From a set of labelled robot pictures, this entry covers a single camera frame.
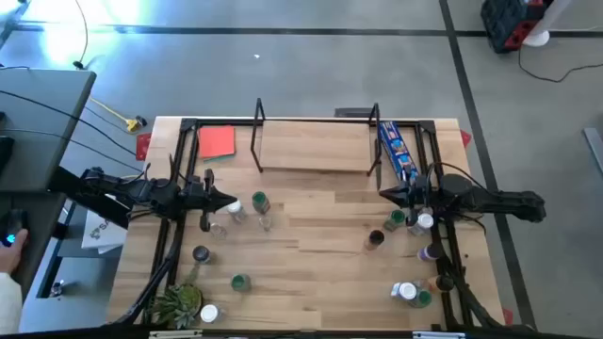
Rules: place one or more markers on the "white stand with round base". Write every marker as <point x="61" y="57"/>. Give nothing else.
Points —
<point x="536" y="38"/>

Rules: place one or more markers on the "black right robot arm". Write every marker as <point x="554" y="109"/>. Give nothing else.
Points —
<point x="494" y="200"/>

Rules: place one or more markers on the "black aluminium table frame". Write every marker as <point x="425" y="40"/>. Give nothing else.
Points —
<point x="187" y="124"/>

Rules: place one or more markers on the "red notebook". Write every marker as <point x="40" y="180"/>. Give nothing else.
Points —
<point x="216" y="141"/>

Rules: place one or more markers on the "green paper folder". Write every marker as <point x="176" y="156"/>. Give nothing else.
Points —
<point x="221" y="160"/>

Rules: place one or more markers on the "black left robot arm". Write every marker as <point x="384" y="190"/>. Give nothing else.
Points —
<point x="141" y="190"/>

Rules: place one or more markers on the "black flat plate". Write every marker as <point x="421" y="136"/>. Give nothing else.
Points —
<point x="353" y="113"/>

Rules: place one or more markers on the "person's hand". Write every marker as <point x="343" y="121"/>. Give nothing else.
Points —
<point x="11" y="256"/>

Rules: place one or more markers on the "white-lid bagel seasoning jar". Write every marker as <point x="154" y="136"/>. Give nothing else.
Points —
<point x="407" y="291"/>
<point x="234" y="207"/>
<point x="425" y="220"/>
<point x="209" y="313"/>

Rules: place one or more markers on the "blue plastic wrap box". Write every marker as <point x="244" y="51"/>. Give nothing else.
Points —
<point x="396" y="148"/>

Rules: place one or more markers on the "dark desk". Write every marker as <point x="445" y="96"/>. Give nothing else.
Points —
<point x="42" y="212"/>

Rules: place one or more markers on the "white printed paper bag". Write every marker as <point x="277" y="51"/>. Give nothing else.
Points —
<point x="101" y="233"/>

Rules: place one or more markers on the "red corner bracket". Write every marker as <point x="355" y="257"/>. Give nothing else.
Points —
<point x="507" y="316"/>
<point x="465" y="138"/>
<point x="143" y="147"/>

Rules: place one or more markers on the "black and red tool case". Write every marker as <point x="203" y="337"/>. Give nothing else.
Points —
<point x="506" y="21"/>

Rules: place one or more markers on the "grey metal bar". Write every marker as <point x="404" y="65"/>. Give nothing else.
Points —
<point x="594" y="146"/>

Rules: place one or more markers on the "black-lid jar yellow label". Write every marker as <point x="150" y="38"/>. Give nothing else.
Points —
<point x="201" y="254"/>

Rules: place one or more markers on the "black-lid jar purple label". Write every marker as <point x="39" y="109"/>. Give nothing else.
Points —
<point x="426" y="254"/>

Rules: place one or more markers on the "black computer mouse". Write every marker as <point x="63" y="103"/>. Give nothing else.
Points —
<point x="14" y="223"/>

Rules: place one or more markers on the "small cork-top glass jar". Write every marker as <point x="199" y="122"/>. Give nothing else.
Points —
<point x="266" y="222"/>
<point x="218" y="230"/>
<point x="426" y="210"/>

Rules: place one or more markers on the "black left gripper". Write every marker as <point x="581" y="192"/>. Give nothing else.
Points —
<point x="198" y="197"/>

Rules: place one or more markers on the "grey desk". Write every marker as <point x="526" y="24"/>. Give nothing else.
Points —
<point x="37" y="132"/>

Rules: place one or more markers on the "silver metal bracket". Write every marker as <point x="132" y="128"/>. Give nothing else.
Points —
<point x="438" y="335"/>
<point x="174" y="334"/>

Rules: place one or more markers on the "succulent plant in black pot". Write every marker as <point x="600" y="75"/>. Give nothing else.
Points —
<point x="181" y="301"/>

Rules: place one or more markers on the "black-lid jar orange label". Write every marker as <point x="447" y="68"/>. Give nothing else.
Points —
<point x="376" y="237"/>

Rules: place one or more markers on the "person's forearm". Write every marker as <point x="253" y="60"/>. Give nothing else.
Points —
<point x="8" y="306"/>

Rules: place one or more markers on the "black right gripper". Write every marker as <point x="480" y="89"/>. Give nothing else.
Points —
<point x="424" y="195"/>

